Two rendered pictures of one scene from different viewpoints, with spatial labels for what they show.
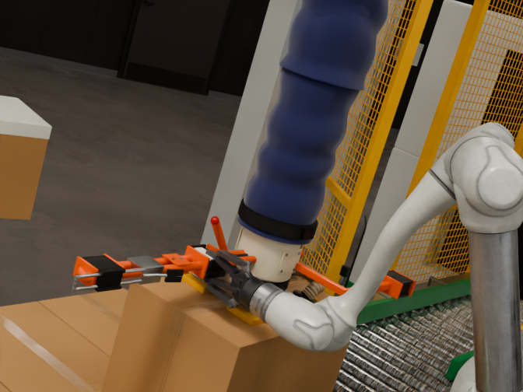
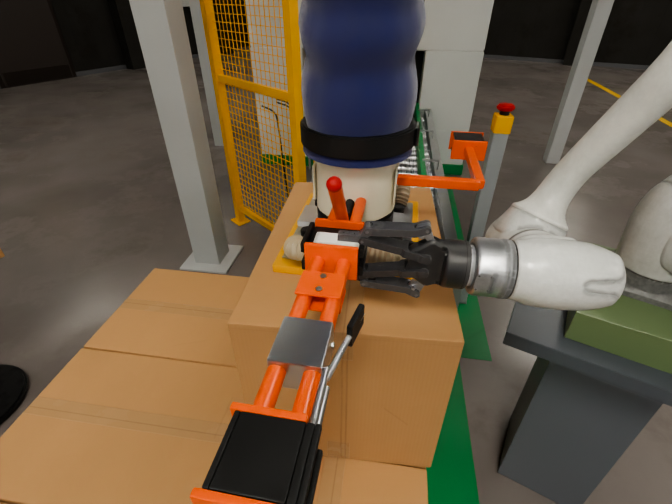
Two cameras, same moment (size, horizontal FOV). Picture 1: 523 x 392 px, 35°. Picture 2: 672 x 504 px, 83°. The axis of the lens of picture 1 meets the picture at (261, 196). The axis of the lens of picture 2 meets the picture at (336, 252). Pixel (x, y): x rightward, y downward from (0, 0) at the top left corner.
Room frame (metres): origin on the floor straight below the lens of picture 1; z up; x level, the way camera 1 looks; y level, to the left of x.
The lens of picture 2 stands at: (1.60, 0.33, 1.41)
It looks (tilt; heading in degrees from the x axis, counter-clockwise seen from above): 34 degrees down; 333
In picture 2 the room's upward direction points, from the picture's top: straight up
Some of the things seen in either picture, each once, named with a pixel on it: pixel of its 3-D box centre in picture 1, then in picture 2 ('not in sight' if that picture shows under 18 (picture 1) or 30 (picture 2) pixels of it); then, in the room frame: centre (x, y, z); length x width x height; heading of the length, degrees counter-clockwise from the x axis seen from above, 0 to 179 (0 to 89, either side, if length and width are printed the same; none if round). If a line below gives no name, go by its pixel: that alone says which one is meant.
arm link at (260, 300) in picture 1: (268, 302); (486, 267); (1.91, -0.09, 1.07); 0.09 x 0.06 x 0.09; 144
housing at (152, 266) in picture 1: (143, 270); (302, 352); (1.88, 0.22, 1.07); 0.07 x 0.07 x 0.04; 52
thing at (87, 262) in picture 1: (98, 271); (257, 466); (1.78, 0.31, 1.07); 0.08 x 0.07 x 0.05; 142
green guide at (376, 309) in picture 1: (437, 288); not in sight; (3.93, -0.96, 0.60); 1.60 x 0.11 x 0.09; 144
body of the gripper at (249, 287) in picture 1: (246, 288); (436, 262); (1.95, -0.03, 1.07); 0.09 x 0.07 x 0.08; 54
